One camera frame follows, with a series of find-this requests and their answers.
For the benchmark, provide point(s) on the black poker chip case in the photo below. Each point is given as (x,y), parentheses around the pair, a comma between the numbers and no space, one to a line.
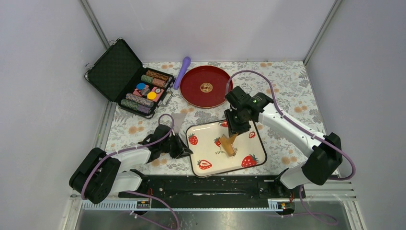
(118,71)

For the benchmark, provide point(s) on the metal spatula orange handle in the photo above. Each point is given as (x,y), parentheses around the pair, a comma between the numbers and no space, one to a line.
(178,121)

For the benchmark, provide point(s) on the round red lacquer plate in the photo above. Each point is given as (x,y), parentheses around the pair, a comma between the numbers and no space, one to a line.
(205,86)

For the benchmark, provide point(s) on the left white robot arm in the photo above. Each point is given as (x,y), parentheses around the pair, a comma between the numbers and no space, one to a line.
(104,173)

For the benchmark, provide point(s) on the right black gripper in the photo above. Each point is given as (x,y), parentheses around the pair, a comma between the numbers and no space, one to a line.
(233,128)

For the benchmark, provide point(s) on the wooden dough roller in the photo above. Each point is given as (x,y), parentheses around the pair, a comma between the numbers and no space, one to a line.
(227,145)

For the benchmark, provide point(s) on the floral pattern table mat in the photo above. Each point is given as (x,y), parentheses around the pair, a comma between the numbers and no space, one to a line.
(287,79)

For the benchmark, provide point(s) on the blue poker chip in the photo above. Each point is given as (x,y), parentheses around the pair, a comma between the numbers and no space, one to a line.
(140,86)

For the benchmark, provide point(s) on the strawberry pattern white tray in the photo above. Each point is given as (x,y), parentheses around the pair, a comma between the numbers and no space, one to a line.
(215,151)

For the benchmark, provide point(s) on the yellow poker chip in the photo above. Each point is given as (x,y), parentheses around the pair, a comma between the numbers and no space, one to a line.
(151,95)

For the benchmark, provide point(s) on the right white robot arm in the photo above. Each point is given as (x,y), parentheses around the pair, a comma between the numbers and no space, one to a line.
(322,151)

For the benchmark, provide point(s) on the purple silicone handle tool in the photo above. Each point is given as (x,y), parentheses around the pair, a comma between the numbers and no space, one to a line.
(185,64)

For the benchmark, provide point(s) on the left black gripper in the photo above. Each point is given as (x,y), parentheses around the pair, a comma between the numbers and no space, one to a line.
(180,147)

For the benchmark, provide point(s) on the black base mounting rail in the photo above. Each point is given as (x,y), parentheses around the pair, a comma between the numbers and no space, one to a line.
(227,191)

